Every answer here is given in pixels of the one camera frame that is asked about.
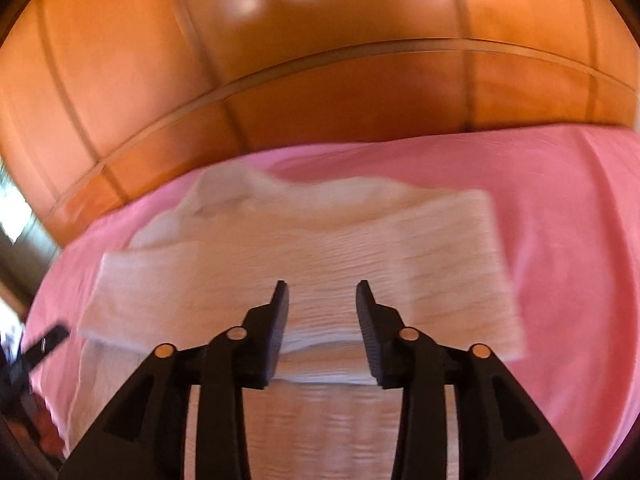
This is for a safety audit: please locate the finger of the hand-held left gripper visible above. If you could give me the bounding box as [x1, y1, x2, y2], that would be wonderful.
[19, 324, 71, 370]

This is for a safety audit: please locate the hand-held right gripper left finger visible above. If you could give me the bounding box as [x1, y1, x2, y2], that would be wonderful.
[59, 280, 291, 480]

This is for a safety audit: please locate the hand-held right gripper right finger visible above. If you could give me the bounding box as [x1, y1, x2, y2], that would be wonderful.
[355, 280, 583, 480]

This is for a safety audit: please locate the white knit sweater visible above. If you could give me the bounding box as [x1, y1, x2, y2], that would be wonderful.
[67, 164, 527, 480]

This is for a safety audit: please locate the pink blanket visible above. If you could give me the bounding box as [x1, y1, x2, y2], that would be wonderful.
[22, 124, 640, 480]

